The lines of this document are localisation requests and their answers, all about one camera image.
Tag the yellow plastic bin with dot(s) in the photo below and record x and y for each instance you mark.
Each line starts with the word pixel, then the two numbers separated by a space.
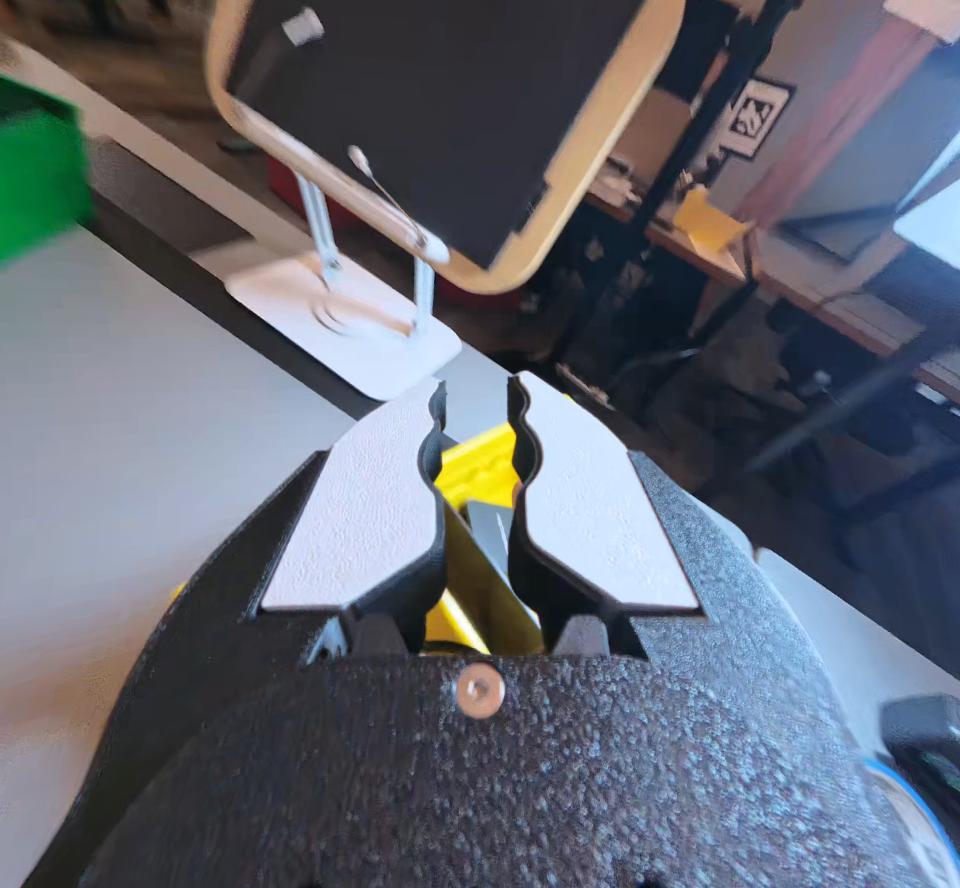
pixel 480 468

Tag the wooden top desk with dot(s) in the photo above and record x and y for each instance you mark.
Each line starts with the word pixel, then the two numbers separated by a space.
pixel 825 303

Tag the black stand pole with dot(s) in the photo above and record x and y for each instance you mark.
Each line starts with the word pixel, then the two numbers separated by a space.
pixel 757 40

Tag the black and white marker tag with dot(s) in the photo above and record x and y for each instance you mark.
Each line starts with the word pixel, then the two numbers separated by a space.
pixel 757 119

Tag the black bin divider sheet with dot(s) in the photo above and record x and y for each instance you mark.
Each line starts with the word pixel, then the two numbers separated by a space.
pixel 480 580

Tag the bright studio light panel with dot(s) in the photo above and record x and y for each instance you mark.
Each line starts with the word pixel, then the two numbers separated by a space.
pixel 937 228

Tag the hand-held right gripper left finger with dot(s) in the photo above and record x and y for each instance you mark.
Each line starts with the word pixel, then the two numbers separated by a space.
pixel 360 520

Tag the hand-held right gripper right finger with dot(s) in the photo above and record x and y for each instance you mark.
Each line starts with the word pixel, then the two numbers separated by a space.
pixel 592 520

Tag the black board with wooden frame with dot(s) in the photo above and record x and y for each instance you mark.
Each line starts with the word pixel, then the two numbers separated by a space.
pixel 450 78

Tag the green plastic bin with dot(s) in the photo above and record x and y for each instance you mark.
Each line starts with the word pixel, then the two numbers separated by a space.
pixel 37 175

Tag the small yellow holder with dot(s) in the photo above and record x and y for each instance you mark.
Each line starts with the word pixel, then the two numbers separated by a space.
pixel 709 224

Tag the red bag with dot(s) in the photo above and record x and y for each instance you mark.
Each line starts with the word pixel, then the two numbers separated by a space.
pixel 281 187

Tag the white board stand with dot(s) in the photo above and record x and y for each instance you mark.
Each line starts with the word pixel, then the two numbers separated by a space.
pixel 375 363

